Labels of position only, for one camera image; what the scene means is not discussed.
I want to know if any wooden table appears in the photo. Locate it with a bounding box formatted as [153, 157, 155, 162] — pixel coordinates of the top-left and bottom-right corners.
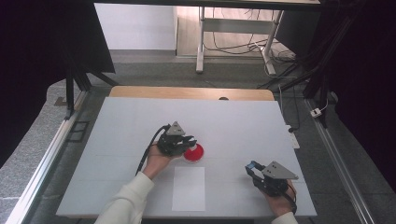
[108, 85, 276, 102]

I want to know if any left hand-held gripper black cable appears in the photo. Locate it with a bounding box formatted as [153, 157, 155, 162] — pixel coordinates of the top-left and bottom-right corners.
[134, 124, 172, 177]

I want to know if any person's right hand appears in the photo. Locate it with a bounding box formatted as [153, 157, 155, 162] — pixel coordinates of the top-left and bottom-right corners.
[260, 183, 297, 218]

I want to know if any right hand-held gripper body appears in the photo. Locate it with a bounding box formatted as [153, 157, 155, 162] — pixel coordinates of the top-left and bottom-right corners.
[253, 161, 299, 198]

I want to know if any aluminium rail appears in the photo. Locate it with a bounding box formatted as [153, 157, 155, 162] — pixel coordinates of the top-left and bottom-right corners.
[5, 90, 90, 224]
[304, 98, 376, 224]

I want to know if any hand-held gripper black cable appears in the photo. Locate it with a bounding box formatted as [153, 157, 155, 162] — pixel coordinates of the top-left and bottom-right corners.
[134, 124, 172, 177]
[281, 182, 299, 215]

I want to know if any tangle of black floor cables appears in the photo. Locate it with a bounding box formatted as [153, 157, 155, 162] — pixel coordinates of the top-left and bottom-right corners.
[204, 8, 297, 64]

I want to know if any white power strip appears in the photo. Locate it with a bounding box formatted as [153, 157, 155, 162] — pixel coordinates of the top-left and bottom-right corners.
[285, 124, 301, 150]

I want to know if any white paper sheet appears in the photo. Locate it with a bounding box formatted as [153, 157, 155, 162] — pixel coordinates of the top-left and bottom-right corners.
[171, 166, 206, 213]

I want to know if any person's left hand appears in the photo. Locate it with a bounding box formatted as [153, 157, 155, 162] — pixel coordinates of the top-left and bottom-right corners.
[142, 143, 176, 181]

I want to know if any white work board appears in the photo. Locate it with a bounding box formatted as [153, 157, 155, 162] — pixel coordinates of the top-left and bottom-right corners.
[55, 96, 318, 218]

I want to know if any black metal stand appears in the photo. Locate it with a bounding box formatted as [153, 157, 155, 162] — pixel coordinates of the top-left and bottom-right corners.
[257, 15, 354, 129]

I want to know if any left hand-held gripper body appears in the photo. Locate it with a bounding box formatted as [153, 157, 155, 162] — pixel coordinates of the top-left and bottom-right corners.
[157, 120, 191, 157]

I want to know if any black curtain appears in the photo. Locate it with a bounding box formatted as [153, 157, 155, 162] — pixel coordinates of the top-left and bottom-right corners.
[0, 0, 117, 167]
[320, 0, 396, 189]

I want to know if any round red ink pad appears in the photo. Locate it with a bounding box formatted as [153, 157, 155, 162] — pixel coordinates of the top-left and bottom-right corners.
[183, 143, 205, 163]

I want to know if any white desk frame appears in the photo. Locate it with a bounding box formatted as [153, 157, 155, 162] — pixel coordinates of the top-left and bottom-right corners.
[195, 6, 285, 76]

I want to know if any black tripod stand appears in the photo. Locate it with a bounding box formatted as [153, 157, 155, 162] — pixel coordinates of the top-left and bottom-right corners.
[63, 55, 120, 121]

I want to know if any right hand-held gripper black cable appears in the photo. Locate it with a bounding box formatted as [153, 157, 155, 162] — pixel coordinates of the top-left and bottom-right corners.
[281, 182, 299, 215]

